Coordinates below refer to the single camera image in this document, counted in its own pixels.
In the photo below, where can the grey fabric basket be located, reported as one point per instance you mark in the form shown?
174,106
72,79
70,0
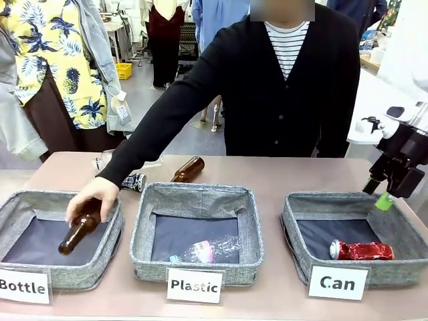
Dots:
60,234
354,214
197,214

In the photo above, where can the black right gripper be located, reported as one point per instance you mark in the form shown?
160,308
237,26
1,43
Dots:
399,160

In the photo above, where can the white Can label sign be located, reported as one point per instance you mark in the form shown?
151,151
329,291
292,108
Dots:
338,282

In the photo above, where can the crushed red can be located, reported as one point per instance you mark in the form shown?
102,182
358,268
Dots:
362,250

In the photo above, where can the crushed dark drink can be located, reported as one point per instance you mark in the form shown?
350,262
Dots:
135,182

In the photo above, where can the yellow floral shirt on mannequin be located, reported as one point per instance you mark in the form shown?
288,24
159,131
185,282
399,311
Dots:
57,60

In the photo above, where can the person's right forearm black sleeve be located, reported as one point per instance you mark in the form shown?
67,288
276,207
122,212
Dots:
160,127

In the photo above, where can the crushed plastic bottle pink label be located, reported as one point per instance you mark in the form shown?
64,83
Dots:
209,249

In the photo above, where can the white Bottle label sign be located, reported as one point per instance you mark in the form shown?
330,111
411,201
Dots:
23,287

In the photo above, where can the white Plastic label sign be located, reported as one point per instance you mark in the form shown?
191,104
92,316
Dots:
194,286

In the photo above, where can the person in black cardigan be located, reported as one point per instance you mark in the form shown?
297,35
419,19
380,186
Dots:
284,87

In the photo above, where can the person's right hand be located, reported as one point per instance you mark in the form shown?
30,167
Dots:
97,200

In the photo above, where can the mannequin in dark skirt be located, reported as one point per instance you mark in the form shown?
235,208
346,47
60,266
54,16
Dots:
165,40

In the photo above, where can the light denim jacket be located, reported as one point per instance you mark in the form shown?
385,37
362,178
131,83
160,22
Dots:
100,50

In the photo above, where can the brown glass bottle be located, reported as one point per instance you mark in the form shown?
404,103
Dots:
78,230
189,170

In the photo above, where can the blue hanging garment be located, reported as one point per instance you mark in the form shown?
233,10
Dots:
217,18

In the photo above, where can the white side table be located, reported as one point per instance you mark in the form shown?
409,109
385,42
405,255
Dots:
366,110

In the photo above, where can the white paper price tag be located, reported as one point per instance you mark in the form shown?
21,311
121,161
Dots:
123,112

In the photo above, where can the crushed clear plastic bottle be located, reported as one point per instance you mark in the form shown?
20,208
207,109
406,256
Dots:
107,160

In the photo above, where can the yellow plastic crate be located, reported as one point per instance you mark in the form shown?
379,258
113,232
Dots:
124,71

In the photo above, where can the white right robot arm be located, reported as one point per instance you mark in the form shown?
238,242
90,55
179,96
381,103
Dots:
406,60

